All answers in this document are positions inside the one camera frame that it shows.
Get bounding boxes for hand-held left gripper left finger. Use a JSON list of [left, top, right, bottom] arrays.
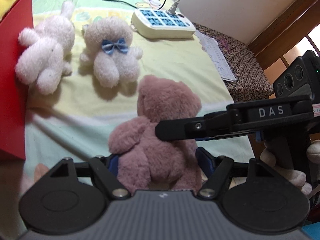
[[45, 154, 130, 200]]

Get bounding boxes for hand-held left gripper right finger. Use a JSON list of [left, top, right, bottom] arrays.
[[196, 147, 279, 200]]

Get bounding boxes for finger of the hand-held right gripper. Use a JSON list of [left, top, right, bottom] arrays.
[[155, 94, 311, 142]]

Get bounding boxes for mauve plush bear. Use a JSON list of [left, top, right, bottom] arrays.
[[107, 74, 203, 191]]

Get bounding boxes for white plush bear blue bow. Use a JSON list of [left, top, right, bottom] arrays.
[[79, 16, 143, 88]]

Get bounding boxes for white plush rabbit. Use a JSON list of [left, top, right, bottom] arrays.
[[14, 1, 76, 95]]

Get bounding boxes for red cardboard box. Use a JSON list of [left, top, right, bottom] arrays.
[[0, 0, 34, 161]]

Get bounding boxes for person's right hand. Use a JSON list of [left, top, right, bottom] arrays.
[[260, 140, 320, 195]]

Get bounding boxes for wooden furniture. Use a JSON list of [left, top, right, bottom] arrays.
[[247, 0, 320, 80]]

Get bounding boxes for brown patterned cloth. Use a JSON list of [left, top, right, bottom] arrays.
[[192, 22, 275, 103]]

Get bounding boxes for handwritten paper sheets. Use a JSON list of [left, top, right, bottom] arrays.
[[196, 31, 237, 82]]

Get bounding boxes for green printed bed sheet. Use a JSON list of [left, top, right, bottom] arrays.
[[24, 0, 255, 180]]

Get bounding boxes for white power strip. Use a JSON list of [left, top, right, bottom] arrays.
[[131, 8, 197, 39]]

